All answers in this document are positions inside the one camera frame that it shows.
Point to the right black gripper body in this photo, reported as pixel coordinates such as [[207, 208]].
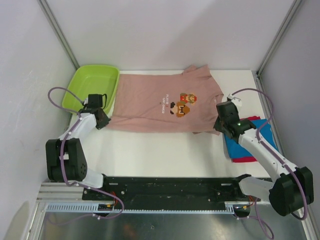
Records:
[[219, 124]]

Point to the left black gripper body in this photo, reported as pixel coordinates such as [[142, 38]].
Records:
[[103, 122]]

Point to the pink t-shirt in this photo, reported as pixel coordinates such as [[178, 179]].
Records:
[[171, 103]]

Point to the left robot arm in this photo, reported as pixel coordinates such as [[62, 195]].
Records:
[[65, 157]]

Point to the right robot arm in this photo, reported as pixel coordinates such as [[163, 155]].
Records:
[[291, 188]]

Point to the green plastic tub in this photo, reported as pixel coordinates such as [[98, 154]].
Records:
[[92, 79]]

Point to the blue folded t-shirt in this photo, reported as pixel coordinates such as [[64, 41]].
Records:
[[235, 150]]

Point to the red folded t-shirt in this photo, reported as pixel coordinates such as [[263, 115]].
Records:
[[246, 159]]

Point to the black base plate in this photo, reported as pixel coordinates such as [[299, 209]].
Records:
[[147, 188]]

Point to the aluminium frame rail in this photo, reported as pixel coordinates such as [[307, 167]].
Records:
[[57, 190]]

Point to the grey slotted cable duct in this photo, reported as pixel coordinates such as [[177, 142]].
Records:
[[61, 207]]

